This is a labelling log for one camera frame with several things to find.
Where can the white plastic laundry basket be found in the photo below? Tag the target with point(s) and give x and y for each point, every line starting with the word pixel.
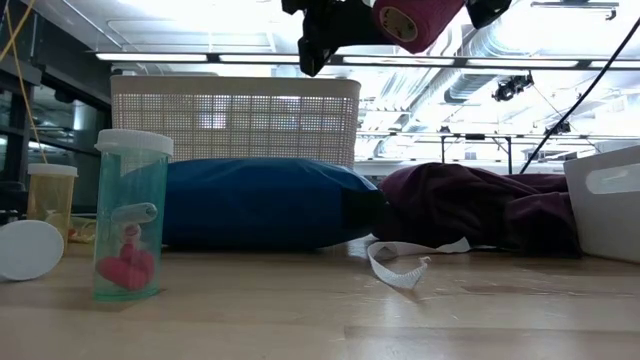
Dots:
pixel 235 125

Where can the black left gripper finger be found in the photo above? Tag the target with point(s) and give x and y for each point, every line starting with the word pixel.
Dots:
pixel 357 25

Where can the pink bandage roll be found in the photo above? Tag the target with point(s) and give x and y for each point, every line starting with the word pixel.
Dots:
pixel 430 25

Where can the amber pill bottle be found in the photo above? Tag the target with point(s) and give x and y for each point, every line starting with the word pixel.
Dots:
pixel 50 200

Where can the white plastic bin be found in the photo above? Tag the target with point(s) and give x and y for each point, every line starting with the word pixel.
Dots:
pixel 605 225

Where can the blue first aid bag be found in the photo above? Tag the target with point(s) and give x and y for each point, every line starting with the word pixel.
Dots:
pixel 260 205

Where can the teal bottle with red heart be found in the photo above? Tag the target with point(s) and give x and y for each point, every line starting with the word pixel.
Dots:
pixel 130 175

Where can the dark glass partition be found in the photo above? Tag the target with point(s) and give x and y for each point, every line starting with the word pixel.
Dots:
pixel 75 125

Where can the purple cloth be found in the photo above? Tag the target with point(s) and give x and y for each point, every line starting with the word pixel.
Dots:
pixel 450 205

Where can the overhead light bar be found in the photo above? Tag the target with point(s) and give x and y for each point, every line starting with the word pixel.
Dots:
pixel 150 57

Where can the black overhead camera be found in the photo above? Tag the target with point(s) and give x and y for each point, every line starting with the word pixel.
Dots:
pixel 510 89

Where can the folding table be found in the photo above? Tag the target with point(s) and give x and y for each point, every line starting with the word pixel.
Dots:
pixel 475 136

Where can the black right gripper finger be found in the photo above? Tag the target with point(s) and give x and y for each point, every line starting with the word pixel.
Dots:
pixel 487 10

